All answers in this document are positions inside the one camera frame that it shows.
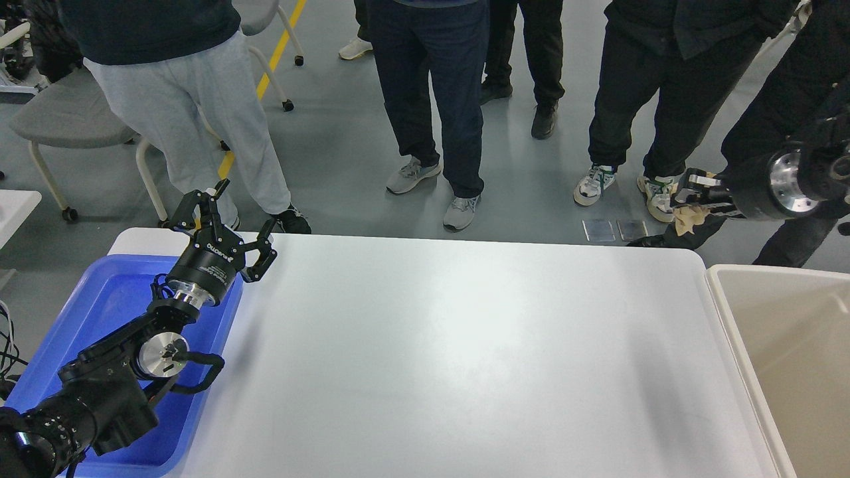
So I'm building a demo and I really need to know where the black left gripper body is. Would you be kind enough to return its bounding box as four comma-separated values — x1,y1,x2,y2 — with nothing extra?
166,232,245,307

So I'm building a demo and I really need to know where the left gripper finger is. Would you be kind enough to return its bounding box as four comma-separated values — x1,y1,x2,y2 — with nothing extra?
165,179,232,241
239,220,278,283

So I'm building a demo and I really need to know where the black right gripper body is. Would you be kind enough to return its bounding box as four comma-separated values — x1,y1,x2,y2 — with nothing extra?
724,149,819,220

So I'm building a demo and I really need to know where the brown paper ball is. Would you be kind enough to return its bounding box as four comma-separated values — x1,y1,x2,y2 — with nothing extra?
671,182,711,236

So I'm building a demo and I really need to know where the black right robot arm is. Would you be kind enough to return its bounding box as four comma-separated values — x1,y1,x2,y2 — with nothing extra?
671,110,848,236

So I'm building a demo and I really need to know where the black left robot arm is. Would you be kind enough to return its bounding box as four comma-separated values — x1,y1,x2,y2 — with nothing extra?
2,179,278,477

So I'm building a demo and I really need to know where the metal floor plate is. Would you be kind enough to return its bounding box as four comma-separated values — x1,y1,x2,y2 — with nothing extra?
582,220,616,243
616,220,649,242

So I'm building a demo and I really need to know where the person in black coat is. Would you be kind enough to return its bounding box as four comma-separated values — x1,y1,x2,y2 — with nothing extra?
628,0,850,268

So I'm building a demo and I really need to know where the beige plastic bin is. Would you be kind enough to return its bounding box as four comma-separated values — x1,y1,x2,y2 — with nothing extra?
707,264,849,477

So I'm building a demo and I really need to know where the person in grey sweatpants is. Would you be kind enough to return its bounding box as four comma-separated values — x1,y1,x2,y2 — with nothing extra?
58,1,311,234

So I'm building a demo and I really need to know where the grey chair with castors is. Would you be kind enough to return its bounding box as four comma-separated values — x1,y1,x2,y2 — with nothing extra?
9,68,137,223

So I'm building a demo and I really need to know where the white side table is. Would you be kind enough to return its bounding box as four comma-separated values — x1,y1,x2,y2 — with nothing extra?
1,189,42,248

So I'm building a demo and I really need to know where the person in black trousers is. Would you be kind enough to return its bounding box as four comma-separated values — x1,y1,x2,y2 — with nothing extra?
479,1,565,140

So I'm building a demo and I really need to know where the person in navy trousers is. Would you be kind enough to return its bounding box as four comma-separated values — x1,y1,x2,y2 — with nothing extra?
367,1,489,231

